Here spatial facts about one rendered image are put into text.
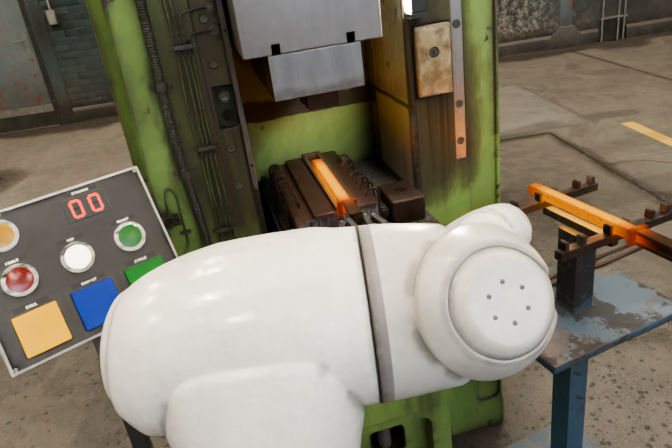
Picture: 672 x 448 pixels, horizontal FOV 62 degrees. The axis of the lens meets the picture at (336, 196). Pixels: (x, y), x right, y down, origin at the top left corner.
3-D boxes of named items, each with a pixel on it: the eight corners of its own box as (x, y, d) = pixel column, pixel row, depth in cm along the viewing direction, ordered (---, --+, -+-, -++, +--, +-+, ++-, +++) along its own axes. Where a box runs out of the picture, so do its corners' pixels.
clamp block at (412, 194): (427, 219, 138) (425, 195, 135) (394, 226, 137) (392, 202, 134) (409, 201, 149) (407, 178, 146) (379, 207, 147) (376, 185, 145)
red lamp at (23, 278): (36, 291, 98) (27, 270, 96) (7, 298, 97) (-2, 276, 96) (40, 282, 101) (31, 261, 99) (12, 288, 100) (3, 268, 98)
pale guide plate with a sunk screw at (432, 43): (453, 91, 141) (450, 21, 134) (419, 98, 139) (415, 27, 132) (449, 90, 142) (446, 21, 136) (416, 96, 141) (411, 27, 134)
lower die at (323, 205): (380, 230, 136) (377, 198, 132) (300, 248, 132) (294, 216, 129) (337, 173, 174) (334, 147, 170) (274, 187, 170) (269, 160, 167)
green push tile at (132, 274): (176, 289, 110) (161, 254, 111) (140, 306, 106) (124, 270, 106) (174, 290, 112) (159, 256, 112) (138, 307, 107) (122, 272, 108)
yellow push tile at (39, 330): (73, 338, 99) (55, 300, 100) (28, 359, 95) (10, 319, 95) (72, 338, 101) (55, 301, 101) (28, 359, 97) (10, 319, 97)
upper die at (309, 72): (365, 85, 122) (360, 41, 118) (275, 102, 118) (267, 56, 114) (322, 58, 159) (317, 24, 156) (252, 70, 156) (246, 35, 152)
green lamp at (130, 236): (144, 246, 109) (138, 227, 107) (120, 252, 108) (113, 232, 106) (145, 239, 112) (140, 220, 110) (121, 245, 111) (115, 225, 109)
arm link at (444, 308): (500, 214, 52) (354, 234, 52) (581, 180, 34) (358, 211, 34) (526, 359, 50) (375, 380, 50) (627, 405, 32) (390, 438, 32)
